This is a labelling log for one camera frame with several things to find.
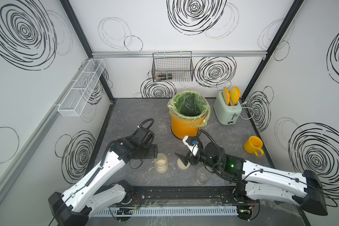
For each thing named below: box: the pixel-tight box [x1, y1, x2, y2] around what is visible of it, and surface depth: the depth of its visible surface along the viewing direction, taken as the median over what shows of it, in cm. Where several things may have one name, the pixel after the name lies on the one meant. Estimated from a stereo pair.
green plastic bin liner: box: [167, 90, 211, 128], surface depth 84 cm
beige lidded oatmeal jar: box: [153, 153, 169, 174], surface depth 82 cm
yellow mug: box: [243, 135, 265, 158], surface depth 87 cm
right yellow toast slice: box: [229, 86, 242, 106], surface depth 98 cm
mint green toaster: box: [213, 91, 243, 126], surface depth 97 cm
